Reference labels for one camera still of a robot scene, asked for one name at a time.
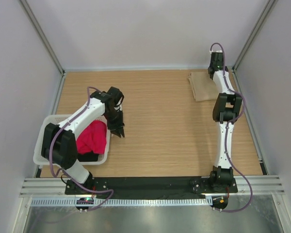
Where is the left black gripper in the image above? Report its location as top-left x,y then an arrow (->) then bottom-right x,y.
103,108 -> 125,138

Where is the beige t shirt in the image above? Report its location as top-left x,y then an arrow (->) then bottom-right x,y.
188,71 -> 219,102

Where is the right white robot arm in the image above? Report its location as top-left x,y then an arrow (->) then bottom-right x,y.
208,66 -> 243,192

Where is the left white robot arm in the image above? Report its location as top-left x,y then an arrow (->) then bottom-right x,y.
41,87 -> 125,194

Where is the pink t shirt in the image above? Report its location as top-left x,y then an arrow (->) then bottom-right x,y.
76,120 -> 107,154

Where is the black t shirt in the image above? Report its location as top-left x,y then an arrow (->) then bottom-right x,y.
78,151 -> 99,162

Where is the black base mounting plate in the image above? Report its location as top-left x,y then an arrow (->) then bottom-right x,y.
64,176 -> 239,200

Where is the white plastic laundry basket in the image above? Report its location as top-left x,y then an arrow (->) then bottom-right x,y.
32,114 -> 112,166

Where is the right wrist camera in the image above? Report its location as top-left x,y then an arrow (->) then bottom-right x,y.
209,50 -> 224,71

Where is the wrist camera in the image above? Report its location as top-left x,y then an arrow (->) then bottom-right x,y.
107,86 -> 124,107
209,50 -> 224,71

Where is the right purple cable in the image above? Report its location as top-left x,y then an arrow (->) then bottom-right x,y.
210,42 -> 254,214

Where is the purple cable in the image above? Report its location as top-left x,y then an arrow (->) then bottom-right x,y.
46,86 -> 114,224
210,42 -> 254,214

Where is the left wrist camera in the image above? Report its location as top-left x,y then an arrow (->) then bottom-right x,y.
107,86 -> 124,107

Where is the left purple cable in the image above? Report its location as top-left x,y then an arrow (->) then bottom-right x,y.
46,86 -> 114,224

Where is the right aluminium frame post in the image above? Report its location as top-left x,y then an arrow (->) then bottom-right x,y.
232,0 -> 277,73

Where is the aluminium frame post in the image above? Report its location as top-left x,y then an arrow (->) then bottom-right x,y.
18,0 -> 65,76
232,0 -> 277,73

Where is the white slotted cable duct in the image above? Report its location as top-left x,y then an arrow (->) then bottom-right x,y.
31,197 -> 212,207

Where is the aluminium front rail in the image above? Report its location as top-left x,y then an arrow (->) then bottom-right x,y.
20,175 -> 285,197

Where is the left aluminium frame post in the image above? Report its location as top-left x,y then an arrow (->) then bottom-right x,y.
18,0 -> 65,76

